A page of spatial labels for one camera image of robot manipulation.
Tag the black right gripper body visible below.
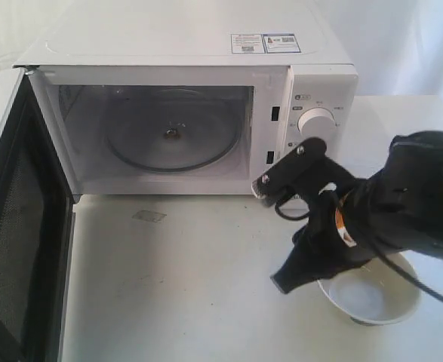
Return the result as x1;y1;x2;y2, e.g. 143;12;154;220
292;156;368;272

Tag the cream ceramic bowl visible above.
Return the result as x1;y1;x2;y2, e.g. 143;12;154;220
318;259;421;326

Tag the white microwave door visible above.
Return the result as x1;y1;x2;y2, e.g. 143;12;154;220
0;67;75;361

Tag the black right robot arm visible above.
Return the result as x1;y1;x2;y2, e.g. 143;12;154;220
262;131;443;293

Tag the white Midea microwave oven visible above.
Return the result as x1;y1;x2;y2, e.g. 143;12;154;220
15;3;358;195

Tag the white upper power knob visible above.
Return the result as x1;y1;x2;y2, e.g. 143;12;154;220
297;108;336;140

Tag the clear tape patch on table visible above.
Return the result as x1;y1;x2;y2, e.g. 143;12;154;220
132;210;166;222

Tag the black and blue cable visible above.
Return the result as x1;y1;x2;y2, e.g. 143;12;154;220
273;188;443;312

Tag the wrist camera on blue bracket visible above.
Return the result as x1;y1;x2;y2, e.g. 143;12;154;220
251;137;327;207

